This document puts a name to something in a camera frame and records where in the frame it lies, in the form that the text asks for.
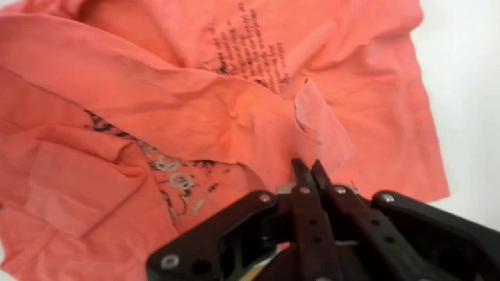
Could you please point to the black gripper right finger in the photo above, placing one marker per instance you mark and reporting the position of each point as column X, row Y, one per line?
column 395, row 244

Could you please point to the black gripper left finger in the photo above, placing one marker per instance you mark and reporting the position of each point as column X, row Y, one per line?
column 306, row 235

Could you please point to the coral printed sweatshirt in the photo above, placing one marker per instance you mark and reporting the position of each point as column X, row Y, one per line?
column 156, row 104

